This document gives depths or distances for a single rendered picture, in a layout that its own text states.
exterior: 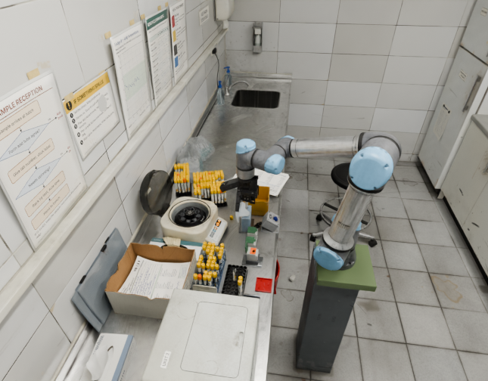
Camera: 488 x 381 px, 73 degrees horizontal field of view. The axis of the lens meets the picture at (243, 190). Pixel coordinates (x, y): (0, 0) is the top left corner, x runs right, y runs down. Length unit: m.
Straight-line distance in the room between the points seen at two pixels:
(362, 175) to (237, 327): 0.57
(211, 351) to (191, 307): 0.15
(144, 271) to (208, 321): 0.54
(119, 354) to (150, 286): 0.27
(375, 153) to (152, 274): 0.98
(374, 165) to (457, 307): 1.94
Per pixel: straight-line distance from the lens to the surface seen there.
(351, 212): 1.15
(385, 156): 1.03
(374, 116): 3.81
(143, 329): 1.40
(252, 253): 1.46
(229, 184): 1.38
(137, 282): 1.45
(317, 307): 1.69
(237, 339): 0.99
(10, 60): 1.03
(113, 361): 1.30
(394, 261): 2.91
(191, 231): 1.51
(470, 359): 2.64
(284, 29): 3.45
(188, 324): 1.02
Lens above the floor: 2.05
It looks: 38 degrees down
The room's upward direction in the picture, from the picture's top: straight up
